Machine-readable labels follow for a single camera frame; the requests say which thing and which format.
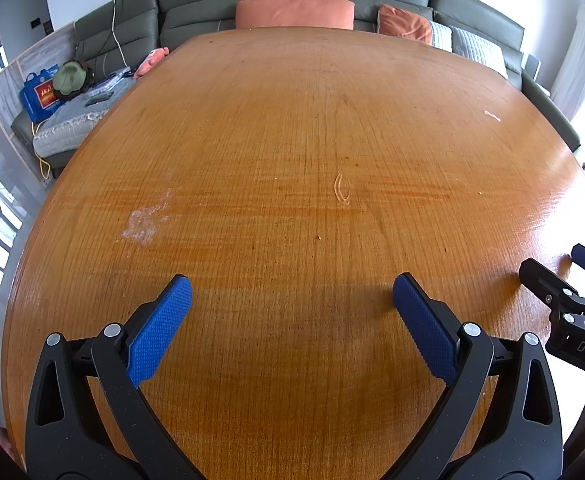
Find grey patterned blanket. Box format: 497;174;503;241
32;67;140;158

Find small orange cushion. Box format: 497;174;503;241
377;4;433;43

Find white curtain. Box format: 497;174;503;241
550;2;585;116

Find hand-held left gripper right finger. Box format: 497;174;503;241
387;272;566;480

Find clear plastic packets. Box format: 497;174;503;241
90;67;133;92

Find blue shopping bag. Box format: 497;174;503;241
20;64;66;123

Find translucent rubber band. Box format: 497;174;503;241
333;173;352;206

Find green sofa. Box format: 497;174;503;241
11;0;581;181

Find large orange cushion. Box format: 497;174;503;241
235;0;356;31

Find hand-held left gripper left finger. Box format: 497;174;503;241
25;274;208;480

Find green hat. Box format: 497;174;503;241
52;60;90;102

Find pink plush toy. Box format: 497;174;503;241
132;47;170;80

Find white charging cable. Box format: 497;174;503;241
110;0;136;73

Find yellow cable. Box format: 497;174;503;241
32;122;53;183

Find grey quilted pillow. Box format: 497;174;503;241
450;26;509;80
429;21;454;53

